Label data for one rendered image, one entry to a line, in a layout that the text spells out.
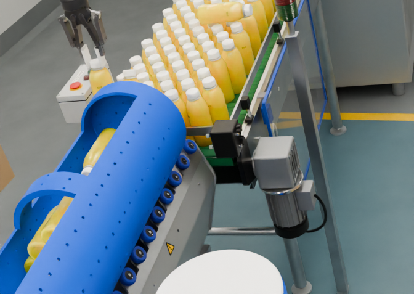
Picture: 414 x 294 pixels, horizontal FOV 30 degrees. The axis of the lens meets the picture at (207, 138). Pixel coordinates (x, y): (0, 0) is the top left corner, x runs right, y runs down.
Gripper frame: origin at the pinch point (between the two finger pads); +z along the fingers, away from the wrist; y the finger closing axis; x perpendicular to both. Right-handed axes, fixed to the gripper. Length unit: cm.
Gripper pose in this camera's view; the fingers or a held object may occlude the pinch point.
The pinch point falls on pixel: (93, 57)
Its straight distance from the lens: 231.3
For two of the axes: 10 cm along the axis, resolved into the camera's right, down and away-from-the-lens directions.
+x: 2.7, -5.7, 7.7
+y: 9.4, -0.4, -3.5
